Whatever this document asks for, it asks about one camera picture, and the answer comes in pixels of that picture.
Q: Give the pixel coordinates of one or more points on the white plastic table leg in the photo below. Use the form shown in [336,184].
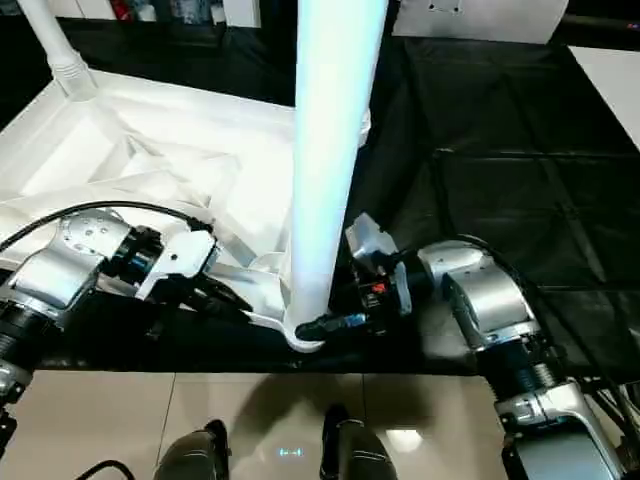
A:
[330,150]
[57,50]

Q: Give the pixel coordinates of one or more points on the white plastic table top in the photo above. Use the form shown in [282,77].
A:
[175,130]

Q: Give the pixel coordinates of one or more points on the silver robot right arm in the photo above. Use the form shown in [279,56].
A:
[490,300]

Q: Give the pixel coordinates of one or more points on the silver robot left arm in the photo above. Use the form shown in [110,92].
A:
[60,265]

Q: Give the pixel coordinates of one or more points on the dark robot right foot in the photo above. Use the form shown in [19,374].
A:
[357,450]

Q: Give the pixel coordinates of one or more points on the white glass-door cabinet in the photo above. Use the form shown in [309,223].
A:
[240,10]

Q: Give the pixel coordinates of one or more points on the red figurine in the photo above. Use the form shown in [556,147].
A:
[116,7]

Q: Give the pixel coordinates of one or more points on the grey padded backrest cushion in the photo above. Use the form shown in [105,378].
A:
[480,20]

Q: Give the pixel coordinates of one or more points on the white flat board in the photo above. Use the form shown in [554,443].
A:
[615,85]

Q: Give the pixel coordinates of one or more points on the black rod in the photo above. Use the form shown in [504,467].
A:
[600,22]

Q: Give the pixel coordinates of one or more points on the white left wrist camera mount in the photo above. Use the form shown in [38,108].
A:
[185,255]

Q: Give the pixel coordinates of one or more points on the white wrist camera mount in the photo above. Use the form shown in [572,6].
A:
[185,255]
[367,235]

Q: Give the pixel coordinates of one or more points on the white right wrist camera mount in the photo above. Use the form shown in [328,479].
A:
[367,235]

